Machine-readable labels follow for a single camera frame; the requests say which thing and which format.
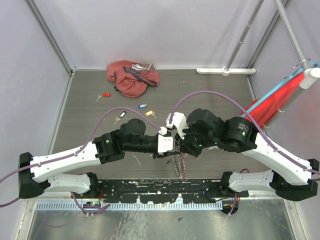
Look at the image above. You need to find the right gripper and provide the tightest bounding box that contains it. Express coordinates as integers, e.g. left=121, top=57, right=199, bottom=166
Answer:
left=174, top=122, right=218, bottom=158

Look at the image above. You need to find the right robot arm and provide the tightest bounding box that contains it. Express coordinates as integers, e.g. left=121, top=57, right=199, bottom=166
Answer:
left=175, top=108, right=320, bottom=202

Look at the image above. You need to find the key with black tag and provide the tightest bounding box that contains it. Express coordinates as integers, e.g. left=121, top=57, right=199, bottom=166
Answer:
left=114, top=111, right=127, bottom=125

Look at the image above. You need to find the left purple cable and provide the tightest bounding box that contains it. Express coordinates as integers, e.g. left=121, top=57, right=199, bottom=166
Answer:
left=0, top=106, right=168, bottom=216

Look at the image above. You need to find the white slotted cable duct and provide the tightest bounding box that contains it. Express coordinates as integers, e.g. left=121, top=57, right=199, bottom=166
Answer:
left=34, top=199, right=223, bottom=211

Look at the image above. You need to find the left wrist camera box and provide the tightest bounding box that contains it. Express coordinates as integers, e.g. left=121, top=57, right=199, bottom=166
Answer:
left=157, top=135, right=175, bottom=155

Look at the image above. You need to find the red cloth on hanger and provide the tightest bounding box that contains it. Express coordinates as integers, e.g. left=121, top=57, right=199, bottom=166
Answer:
left=245, top=76, right=302, bottom=128

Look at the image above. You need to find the key with red tag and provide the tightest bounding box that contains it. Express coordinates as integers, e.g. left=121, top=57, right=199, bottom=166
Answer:
left=96, top=93, right=111, bottom=102

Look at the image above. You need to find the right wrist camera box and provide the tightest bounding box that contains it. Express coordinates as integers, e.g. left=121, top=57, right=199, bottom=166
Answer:
left=165, top=112, right=189, bottom=140

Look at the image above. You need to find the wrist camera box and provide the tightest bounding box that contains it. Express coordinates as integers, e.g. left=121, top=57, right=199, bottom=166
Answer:
left=157, top=135, right=175, bottom=155
left=165, top=112, right=189, bottom=140

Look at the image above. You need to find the grey rack pole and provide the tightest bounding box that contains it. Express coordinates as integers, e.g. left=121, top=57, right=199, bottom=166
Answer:
left=224, top=0, right=264, bottom=69

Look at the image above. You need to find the white rack base bar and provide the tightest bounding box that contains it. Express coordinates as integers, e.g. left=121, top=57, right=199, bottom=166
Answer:
left=196, top=67, right=257, bottom=76

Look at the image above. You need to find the red crumpled shirt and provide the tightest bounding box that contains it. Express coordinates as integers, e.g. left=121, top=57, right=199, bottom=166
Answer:
left=106, top=60, right=160, bottom=98

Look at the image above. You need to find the key with blue tag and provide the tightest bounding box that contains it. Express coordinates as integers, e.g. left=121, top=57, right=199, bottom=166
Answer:
left=138, top=104, right=148, bottom=109

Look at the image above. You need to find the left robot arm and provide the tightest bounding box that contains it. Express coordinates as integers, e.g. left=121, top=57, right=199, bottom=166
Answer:
left=18, top=118, right=175, bottom=199

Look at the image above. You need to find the key with yellow tag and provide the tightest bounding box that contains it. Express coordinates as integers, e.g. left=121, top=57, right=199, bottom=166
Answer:
left=144, top=110, right=157, bottom=119

